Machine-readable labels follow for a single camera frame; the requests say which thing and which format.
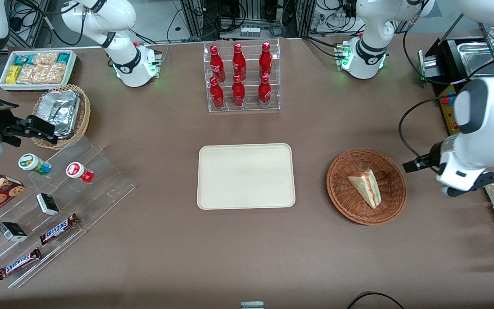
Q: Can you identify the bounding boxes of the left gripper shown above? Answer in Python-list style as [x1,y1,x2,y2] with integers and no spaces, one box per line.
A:
[403,141,447,173]

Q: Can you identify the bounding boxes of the triangular sandwich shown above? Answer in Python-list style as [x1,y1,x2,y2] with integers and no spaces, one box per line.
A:
[347,169,380,209]

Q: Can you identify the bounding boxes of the light tan wicker basket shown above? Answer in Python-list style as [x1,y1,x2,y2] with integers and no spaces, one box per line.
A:
[32,84,91,150]

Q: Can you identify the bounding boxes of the brown wicker basket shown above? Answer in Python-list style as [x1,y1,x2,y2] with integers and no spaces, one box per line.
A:
[326,148,407,226]

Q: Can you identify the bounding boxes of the cream plastic tray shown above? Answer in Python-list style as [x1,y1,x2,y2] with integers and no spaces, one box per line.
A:
[197,143,296,210]

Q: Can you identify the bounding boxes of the silver foil package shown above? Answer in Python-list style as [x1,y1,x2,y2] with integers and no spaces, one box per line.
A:
[37,90,81,139]

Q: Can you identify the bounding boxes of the green lidded snack cup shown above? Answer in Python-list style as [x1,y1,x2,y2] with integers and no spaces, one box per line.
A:
[18,153,52,176]

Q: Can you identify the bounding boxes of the red lidded snack cup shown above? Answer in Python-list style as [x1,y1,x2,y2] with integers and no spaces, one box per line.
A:
[66,162,94,184]

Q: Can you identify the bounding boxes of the clear rice cracker bag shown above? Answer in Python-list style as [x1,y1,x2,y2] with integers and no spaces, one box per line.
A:
[33,52,59,66]
[17,64,66,84]

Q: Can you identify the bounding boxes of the white plastic snack bin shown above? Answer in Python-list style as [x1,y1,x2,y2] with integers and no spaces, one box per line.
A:
[0,50,78,92]

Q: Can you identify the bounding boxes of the small black white box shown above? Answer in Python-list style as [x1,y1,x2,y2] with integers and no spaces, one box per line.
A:
[0,221,28,242]
[36,193,60,216]

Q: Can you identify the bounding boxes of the clear acrylic stepped display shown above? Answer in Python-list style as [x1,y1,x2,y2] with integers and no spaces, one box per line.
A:
[0,134,137,289]

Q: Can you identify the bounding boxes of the Snickers chocolate bar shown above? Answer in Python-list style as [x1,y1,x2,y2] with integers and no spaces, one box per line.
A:
[39,213,80,245]
[0,248,42,280]

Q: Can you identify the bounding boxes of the black food warmer appliance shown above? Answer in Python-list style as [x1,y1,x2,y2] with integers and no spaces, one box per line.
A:
[418,21,494,138]

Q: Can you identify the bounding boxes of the stainless steel pan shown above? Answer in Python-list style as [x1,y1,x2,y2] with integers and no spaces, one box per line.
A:
[457,41,494,78]

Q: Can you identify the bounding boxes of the clear acrylic bottle rack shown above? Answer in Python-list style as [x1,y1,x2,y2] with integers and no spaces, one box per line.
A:
[203,39,281,113]

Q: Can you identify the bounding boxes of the red cola bottle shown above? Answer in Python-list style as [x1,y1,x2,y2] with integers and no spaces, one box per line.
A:
[210,76,225,109]
[210,45,226,82]
[259,42,272,80]
[232,74,246,107]
[258,74,271,106]
[232,43,247,81]

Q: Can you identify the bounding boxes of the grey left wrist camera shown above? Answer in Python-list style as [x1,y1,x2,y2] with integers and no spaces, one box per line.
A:
[439,171,494,198]

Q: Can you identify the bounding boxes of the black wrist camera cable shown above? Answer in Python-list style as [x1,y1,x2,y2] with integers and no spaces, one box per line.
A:
[398,95,455,160]

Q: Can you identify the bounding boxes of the black looped table cable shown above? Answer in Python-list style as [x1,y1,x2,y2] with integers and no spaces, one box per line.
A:
[348,292,406,309]

